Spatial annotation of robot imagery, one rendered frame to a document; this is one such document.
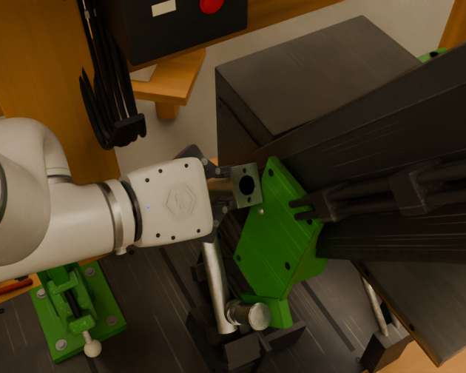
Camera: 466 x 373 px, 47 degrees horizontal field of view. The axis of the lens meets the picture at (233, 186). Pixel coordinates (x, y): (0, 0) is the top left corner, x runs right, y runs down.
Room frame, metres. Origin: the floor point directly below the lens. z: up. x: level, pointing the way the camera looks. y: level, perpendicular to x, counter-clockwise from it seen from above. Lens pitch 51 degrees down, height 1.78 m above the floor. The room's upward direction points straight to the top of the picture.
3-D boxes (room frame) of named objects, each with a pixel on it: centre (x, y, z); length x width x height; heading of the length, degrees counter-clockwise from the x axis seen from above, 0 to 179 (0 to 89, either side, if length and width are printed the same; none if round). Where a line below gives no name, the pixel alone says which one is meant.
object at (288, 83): (0.68, -0.14, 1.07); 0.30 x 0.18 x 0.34; 119
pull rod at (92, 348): (0.36, 0.23, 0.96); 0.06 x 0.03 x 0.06; 29
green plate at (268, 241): (0.42, -0.08, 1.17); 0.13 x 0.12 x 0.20; 119
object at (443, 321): (0.46, -0.23, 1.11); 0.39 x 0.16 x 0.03; 29
